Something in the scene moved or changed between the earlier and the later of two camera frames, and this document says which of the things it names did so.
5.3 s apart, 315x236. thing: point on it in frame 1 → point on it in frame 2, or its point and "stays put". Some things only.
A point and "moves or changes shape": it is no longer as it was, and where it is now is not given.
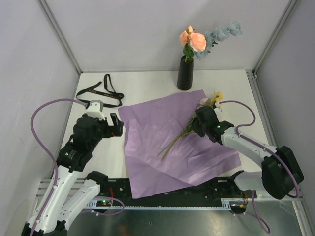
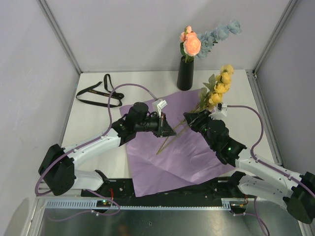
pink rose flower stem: x=192 y=42 moves or changes shape
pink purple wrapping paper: x=163 y=153 stays put
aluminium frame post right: x=292 y=4 stays put
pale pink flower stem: x=189 y=130 → x=164 y=146
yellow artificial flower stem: x=218 y=96 moves or changes shape
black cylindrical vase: x=185 y=72 stays put
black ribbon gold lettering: x=110 y=88 stays put
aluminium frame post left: x=59 y=33 stays put
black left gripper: x=115 y=130 → x=164 y=129
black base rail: x=224 y=187 stays put
